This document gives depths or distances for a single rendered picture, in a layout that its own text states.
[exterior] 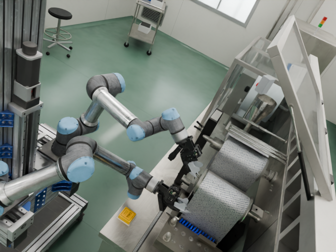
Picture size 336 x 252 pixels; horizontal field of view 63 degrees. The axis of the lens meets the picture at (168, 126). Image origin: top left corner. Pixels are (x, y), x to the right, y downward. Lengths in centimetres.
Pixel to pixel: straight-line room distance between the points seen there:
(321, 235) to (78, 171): 91
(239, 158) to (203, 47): 567
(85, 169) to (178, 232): 56
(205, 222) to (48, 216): 129
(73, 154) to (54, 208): 115
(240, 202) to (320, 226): 49
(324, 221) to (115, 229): 96
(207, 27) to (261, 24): 121
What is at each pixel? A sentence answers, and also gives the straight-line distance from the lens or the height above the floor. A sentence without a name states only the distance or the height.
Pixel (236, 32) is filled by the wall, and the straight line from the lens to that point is 675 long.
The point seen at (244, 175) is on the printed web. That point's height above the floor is 130.
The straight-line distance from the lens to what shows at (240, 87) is 217.
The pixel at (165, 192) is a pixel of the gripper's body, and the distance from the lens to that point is 143.
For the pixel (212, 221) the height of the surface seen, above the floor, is 113.
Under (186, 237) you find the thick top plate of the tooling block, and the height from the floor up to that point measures 103.
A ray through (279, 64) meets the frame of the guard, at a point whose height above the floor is 197.
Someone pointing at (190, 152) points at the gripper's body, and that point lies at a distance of 129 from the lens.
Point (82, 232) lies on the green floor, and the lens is 253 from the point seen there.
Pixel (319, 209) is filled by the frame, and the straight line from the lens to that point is 101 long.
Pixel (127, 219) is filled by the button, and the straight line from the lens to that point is 153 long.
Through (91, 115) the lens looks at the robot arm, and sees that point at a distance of 174.
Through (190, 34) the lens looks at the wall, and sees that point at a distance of 707.
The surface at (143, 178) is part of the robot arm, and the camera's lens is 144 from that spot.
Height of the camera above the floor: 217
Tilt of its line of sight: 34 degrees down
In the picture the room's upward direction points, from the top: 24 degrees clockwise
